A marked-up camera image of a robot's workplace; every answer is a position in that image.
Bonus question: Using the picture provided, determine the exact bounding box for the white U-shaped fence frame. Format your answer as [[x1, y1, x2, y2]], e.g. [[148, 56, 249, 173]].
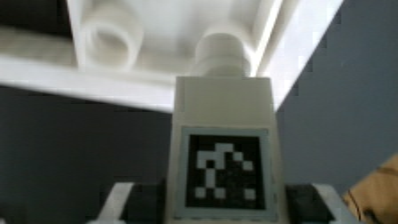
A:
[[0, 0, 345, 111]]

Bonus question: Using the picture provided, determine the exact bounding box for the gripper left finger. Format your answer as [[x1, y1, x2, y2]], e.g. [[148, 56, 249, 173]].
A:
[[87, 182, 135, 224]]

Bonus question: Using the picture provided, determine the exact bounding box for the white chair seat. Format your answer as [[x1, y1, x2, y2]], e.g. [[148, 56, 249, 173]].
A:
[[66, 0, 284, 74]]

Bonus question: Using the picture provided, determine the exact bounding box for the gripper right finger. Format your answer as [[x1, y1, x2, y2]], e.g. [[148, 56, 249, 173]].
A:
[[313, 184, 363, 224]]

